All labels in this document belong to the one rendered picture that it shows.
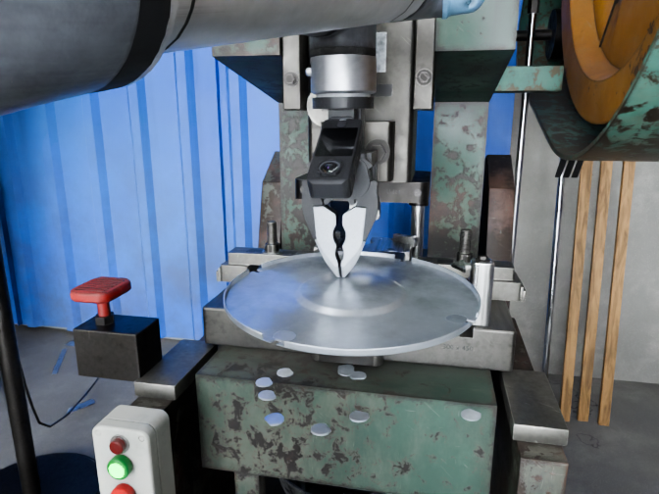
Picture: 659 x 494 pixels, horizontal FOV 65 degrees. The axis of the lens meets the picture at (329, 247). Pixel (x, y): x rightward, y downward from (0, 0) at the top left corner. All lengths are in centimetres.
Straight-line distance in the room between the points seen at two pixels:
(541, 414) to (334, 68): 46
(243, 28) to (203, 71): 189
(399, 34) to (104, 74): 58
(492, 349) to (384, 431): 18
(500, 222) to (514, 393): 46
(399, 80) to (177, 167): 157
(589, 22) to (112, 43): 96
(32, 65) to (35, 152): 239
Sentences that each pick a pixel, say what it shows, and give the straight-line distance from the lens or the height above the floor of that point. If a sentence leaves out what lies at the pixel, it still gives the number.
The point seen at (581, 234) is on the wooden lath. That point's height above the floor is 62.
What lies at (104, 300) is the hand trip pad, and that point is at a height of 75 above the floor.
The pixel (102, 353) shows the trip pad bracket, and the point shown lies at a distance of 77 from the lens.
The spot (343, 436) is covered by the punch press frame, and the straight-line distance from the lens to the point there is 72.
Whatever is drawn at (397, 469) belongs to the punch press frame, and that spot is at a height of 54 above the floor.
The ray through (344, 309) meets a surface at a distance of 55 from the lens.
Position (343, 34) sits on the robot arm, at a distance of 59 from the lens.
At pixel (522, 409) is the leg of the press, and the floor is 64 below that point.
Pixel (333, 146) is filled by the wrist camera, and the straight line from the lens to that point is 56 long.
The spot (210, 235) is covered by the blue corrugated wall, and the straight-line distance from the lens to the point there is 220.
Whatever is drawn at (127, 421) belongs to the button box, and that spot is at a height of 63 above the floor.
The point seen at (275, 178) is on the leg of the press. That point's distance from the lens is 116.
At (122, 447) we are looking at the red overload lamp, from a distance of 69.
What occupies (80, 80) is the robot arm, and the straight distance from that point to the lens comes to 19.
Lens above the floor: 98
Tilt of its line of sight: 14 degrees down
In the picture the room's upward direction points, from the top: straight up
